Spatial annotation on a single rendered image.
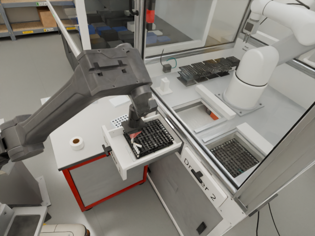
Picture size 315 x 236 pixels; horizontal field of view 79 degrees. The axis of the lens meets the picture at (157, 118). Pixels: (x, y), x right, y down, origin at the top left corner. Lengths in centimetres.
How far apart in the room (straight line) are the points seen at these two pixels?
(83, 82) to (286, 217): 209
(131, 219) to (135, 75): 151
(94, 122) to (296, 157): 107
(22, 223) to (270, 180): 76
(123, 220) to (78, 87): 150
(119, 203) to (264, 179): 133
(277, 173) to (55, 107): 61
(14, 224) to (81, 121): 74
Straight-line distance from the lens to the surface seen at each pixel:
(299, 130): 59
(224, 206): 97
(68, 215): 185
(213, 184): 91
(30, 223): 74
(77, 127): 130
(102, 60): 35
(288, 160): 64
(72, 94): 38
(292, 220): 224
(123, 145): 107
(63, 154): 119
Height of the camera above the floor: 169
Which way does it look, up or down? 44 degrees down
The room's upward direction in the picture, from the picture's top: 8 degrees clockwise
